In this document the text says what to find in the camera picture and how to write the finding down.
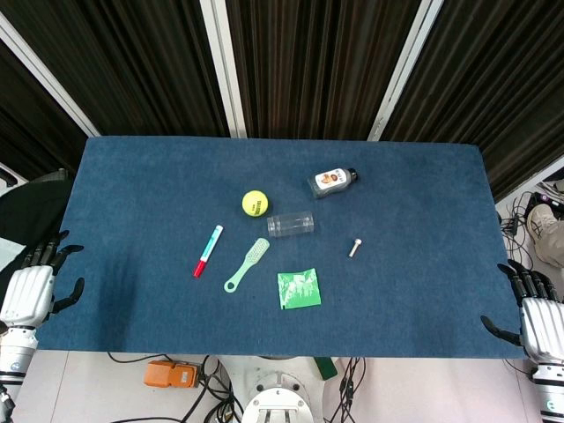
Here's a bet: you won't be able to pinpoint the white marker with red cap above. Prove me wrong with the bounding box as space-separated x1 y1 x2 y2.
192 225 225 278

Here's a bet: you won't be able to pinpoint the dark pleated curtain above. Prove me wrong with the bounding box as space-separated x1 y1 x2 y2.
225 0 423 141
0 39 89 182
0 0 231 137
379 0 564 202

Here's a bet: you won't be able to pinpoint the yellow tennis ball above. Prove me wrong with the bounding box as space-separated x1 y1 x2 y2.
241 189 271 219

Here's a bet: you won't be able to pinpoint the clear plastic jar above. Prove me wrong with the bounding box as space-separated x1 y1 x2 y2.
266 211 315 239

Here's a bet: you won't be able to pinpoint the green block by base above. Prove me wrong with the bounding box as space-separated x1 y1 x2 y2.
313 356 339 381

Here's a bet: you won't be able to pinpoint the black floor cables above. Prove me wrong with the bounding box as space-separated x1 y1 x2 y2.
108 352 244 423
496 189 539 270
328 356 367 423

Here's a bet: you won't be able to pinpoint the orange pedal box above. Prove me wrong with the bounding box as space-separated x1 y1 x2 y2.
144 359 203 390

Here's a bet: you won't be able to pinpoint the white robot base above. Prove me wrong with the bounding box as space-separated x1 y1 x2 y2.
241 355 328 423

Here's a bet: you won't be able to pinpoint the pale green brush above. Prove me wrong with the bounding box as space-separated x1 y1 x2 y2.
223 237 271 294

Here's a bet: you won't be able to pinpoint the blue fabric table mat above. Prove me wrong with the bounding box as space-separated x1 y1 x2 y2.
34 135 528 360

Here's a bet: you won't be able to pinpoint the green foil packet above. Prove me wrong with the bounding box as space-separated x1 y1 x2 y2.
277 266 323 311

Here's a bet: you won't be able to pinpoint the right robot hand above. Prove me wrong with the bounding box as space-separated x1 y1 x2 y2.
479 258 564 365

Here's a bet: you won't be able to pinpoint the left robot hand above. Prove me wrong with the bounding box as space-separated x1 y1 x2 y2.
0 229 85 330

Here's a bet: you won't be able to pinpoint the person's beige shoe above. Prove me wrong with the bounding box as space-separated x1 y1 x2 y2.
526 203 564 268

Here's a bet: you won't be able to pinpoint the grey bottle with picture label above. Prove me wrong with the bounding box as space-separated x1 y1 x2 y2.
307 167 359 200

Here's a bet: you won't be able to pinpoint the white pillar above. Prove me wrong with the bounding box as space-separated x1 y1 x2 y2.
0 11 100 137
199 0 248 139
367 0 444 142

